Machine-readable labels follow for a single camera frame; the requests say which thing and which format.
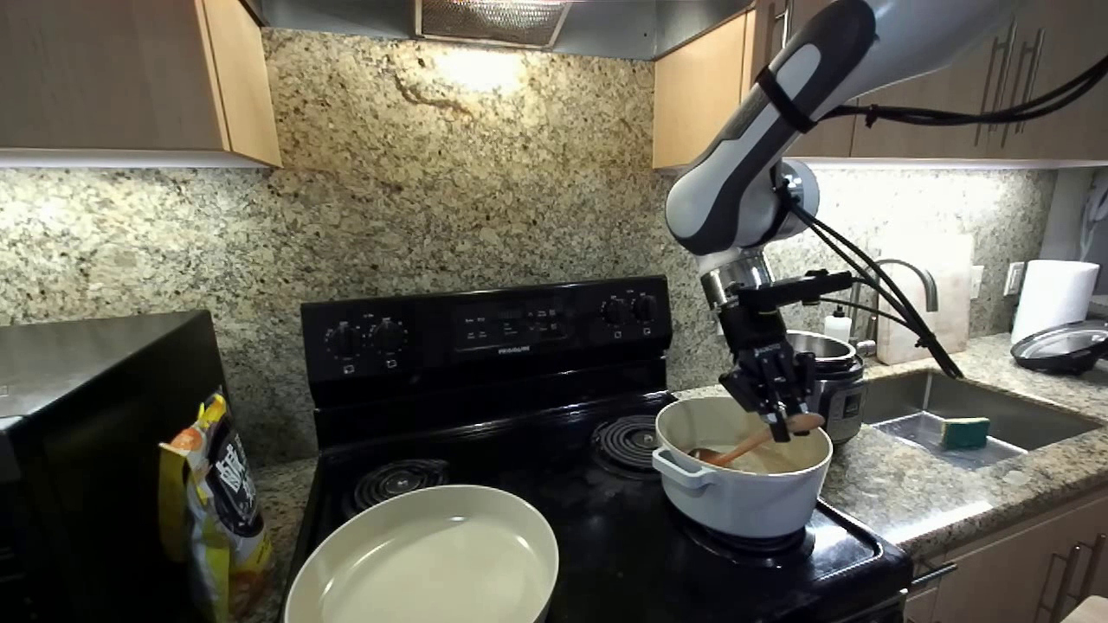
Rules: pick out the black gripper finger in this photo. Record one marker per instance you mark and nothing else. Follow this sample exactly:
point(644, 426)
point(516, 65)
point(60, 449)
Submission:
point(791, 414)
point(747, 392)

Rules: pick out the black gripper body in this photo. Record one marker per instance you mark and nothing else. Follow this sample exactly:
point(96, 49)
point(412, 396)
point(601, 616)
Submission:
point(750, 314)

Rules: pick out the wooden cooking spoon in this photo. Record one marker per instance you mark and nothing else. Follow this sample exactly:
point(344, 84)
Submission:
point(724, 458)

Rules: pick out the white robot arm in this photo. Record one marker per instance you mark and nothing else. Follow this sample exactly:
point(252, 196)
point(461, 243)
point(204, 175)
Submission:
point(740, 196)

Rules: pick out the black pot lid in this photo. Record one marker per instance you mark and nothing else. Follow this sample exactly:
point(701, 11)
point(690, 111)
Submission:
point(1062, 350)

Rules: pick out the steel kitchen sink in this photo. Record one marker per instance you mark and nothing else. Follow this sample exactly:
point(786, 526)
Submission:
point(911, 404)

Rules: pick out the green yellow sponge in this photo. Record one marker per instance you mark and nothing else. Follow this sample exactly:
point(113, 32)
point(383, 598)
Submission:
point(965, 432)

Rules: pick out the chrome faucet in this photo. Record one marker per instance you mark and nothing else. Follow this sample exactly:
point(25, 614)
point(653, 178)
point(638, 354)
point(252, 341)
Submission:
point(916, 281)

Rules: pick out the black electric stove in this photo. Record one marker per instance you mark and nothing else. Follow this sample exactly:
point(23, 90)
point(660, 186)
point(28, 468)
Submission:
point(552, 392)

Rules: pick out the white paper towel roll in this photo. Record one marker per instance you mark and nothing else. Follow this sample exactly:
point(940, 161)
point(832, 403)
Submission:
point(1055, 293)

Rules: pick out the lower wooden cabinet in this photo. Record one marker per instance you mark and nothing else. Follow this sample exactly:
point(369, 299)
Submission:
point(1034, 573)

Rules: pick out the wooden cabinet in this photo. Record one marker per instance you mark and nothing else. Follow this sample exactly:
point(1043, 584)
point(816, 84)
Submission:
point(133, 84)
point(1034, 573)
point(1003, 81)

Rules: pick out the cream frying pan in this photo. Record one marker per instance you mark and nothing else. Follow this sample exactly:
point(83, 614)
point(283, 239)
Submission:
point(429, 554)

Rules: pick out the steel range hood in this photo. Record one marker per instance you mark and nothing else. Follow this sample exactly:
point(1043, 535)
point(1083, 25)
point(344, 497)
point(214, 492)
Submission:
point(612, 28)

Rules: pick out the wooden upper cabinet right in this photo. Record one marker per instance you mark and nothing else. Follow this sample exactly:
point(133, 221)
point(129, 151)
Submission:
point(1003, 81)

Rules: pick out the yellow black snack bag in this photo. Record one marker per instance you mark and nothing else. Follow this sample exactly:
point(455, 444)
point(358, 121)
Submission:
point(210, 512)

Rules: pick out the black microwave oven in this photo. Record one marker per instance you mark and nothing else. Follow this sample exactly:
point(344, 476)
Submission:
point(83, 409)

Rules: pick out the wooden upper cabinet left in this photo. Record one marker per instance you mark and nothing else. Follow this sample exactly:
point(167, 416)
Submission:
point(133, 84)

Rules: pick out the white two-handled pot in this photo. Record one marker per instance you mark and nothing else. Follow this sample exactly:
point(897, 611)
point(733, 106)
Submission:
point(762, 497)

